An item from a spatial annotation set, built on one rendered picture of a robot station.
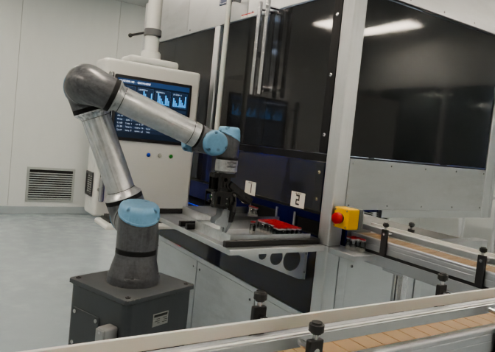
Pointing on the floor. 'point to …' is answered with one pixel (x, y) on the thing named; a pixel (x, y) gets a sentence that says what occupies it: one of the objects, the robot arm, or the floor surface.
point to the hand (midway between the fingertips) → (225, 230)
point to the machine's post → (339, 141)
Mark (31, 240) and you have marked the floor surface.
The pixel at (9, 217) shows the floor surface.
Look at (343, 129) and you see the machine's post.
